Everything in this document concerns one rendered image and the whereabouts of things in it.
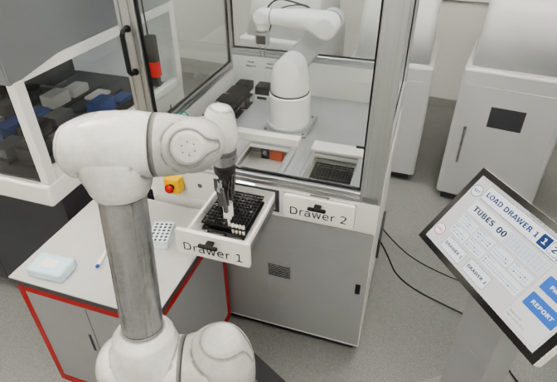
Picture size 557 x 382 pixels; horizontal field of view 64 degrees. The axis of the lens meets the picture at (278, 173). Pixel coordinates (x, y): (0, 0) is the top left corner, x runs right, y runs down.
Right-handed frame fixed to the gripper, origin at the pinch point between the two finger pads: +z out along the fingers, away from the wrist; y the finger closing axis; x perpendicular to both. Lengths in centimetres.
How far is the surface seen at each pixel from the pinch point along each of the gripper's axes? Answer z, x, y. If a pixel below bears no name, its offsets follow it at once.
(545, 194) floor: 96, -163, 201
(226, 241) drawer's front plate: 5.3, -3.7, -10.8
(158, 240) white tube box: 18.7, 29.1, -5.1
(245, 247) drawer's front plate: 6.0, -10.9, -10.8
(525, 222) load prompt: -18, -94, 0
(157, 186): 15, 46, 23
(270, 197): 10.0, -7.9, 24.6
